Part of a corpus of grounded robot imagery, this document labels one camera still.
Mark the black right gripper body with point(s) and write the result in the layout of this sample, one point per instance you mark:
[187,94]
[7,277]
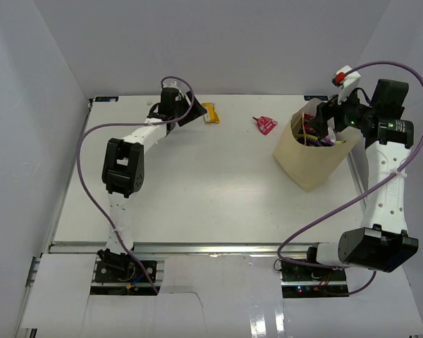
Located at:
[351,113]

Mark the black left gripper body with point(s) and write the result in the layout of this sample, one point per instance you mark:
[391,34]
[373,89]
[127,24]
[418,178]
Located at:
[182,109]

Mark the yellow snack bar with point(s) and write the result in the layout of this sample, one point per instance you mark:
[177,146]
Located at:
[211,115]

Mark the purple white snack packet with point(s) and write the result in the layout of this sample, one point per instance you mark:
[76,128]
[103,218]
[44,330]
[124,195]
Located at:
[306,127]

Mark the dark blue chips bag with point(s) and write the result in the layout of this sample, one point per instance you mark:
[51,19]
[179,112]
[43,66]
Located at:
[314,141]

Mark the red candy packet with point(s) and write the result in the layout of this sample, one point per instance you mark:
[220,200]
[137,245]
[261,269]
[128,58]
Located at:
[265,124]

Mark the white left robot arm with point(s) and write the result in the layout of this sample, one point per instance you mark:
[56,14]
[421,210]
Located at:
[124,172]

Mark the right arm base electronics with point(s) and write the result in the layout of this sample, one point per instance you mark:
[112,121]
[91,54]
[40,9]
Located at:
[302,282]

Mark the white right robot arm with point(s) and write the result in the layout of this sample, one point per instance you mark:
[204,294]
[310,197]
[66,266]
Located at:
[381,242]

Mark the brown paper bag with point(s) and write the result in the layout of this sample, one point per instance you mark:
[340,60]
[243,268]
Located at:
[311,166]

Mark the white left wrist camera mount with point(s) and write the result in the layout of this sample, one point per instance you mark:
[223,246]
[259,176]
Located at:
[171,84]

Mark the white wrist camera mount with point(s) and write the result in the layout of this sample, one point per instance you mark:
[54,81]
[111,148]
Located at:
[345,82]
[171,84]

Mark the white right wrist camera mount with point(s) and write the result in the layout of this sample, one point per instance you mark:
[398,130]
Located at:
[345,82]

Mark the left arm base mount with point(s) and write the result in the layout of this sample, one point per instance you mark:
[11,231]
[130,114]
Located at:
[108,280]

